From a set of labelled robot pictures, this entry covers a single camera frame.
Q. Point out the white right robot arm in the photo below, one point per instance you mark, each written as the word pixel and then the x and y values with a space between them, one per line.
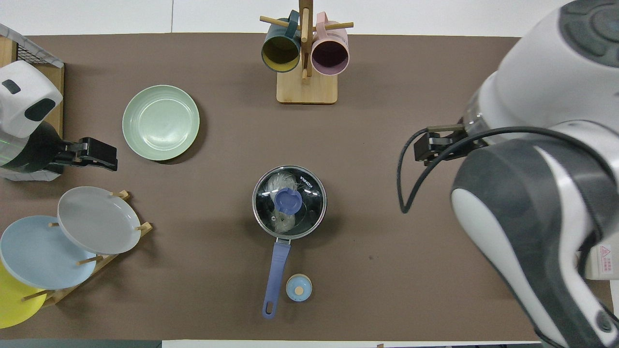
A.
pixel 556 72

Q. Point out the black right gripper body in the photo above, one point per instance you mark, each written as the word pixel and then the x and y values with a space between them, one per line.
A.
pixel 449 140

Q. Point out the yellow plate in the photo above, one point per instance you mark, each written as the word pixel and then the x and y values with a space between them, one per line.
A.
pixel 12 304

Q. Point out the white vermicelli bundle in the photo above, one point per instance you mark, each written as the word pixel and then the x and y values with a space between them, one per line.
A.
pixel 283 181

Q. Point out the pale green plate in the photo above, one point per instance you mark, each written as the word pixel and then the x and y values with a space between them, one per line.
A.
pixel 160 122

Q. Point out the glass lid blue knob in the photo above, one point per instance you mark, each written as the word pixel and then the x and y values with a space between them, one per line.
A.
pixel 289 200

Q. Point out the wooden shelf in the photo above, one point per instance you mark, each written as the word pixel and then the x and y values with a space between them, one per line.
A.
pixel 55 96

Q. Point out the wooden mug tree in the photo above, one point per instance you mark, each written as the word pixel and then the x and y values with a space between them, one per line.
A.
pixel 307 89

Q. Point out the dark teal mug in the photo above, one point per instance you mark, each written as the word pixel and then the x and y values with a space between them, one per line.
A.
pixel 280 53

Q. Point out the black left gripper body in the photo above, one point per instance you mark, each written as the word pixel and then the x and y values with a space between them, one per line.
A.
pixel 29 150

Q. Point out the grey plate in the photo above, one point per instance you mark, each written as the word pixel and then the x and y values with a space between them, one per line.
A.
pixel 96 220

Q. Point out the cream toaster oven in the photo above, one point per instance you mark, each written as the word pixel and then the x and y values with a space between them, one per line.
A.
pixel 602 270

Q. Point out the light blue plate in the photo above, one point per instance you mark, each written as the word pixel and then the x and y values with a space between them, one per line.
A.
pixel 38 253

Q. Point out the wooden plate rack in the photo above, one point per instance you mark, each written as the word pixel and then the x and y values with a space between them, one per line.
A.
pixel 145 227

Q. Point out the pink mug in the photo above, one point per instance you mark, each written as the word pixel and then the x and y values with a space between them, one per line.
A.
pixel 330 55

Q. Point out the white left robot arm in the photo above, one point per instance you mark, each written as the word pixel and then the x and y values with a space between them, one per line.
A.
pixel 24 87

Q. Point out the brown table mat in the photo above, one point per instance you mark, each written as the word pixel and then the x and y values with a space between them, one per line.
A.
pixel 387 270

